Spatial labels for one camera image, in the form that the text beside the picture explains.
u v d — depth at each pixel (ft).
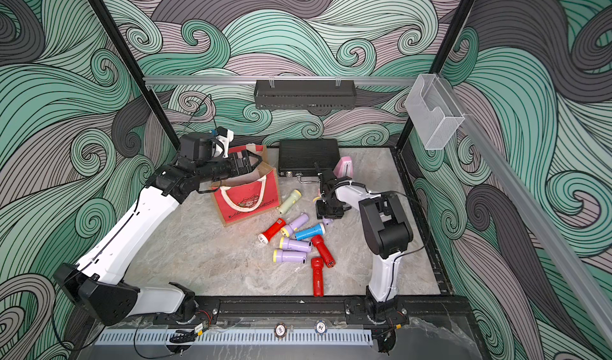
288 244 2.78
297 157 3.56
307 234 2.88
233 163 2.02
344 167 3.01
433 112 2.62
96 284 1.22
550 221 1.66
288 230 2.88
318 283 2.50
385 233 1.65
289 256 2.68
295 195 3.22
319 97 3.11
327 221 2.99
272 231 2.95
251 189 2.63
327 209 2.76
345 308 2.42
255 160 2.20
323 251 2.74
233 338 2.49
